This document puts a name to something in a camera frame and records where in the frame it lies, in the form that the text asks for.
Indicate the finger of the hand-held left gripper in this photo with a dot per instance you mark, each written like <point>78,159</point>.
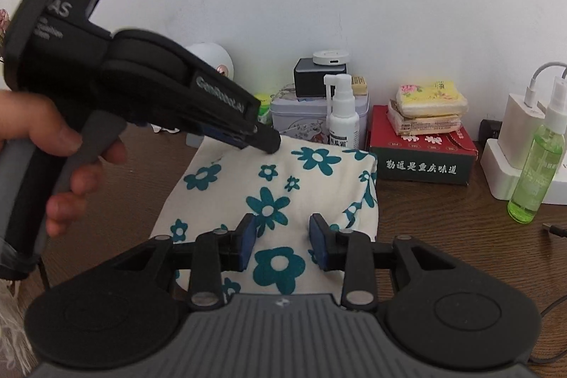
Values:
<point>268,139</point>
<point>221,137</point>

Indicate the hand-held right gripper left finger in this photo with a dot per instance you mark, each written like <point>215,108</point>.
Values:
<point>248,236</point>

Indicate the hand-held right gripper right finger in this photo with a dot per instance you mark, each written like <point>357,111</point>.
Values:
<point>319,238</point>

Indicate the cream garment with teal flowers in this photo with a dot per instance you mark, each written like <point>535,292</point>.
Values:
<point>283,178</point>

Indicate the person's left hand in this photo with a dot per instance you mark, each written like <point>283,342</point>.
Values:
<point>31,116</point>

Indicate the grey floral tin box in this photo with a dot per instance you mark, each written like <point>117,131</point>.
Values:
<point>301,116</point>

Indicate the small black box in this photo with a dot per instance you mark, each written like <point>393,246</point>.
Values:
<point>314,79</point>

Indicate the white spray bottle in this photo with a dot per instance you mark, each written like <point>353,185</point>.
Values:
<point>343,125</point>

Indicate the white round robot speaker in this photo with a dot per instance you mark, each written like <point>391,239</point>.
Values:
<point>212,59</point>

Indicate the white round device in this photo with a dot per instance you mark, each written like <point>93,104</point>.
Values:
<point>330,57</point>

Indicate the small yellow box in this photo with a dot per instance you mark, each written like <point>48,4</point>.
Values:
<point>361,85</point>

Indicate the red and black box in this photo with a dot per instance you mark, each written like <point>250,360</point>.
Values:
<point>416,170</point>

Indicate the beige tissue packet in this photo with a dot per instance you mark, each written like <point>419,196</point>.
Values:
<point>425,123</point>

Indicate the white power strip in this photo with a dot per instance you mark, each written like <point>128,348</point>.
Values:
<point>496,170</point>

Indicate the green spray bottle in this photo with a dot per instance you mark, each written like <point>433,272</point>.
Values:
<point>531,183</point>

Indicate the white charger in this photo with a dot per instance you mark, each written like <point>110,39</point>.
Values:
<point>518,125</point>

